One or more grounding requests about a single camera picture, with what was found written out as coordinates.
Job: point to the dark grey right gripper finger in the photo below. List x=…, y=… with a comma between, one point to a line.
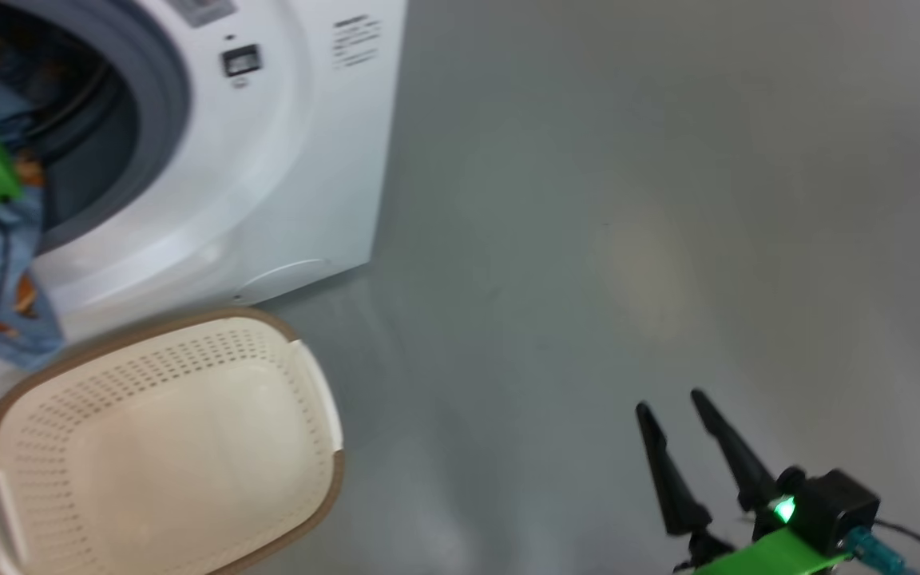
x=735, y=459
x=672, y=487

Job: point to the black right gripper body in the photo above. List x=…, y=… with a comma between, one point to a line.
x=771, y=555

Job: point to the blue patterned cloth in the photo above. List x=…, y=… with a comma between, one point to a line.
x=25, y=335

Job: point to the grey rubber door gasket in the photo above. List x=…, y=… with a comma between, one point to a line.
x=156, y=120

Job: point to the white front-load washing machine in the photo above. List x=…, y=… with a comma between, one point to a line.
x=308, y=160

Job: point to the grey warning sticker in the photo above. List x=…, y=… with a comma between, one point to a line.
x=200, y=9

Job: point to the round white filter cover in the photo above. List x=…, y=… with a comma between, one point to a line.
x=284, y=279

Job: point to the cream perforated laundry basket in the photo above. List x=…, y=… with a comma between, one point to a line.
x=164, y=447

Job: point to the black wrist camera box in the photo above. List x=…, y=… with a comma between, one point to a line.
x=839, y=503

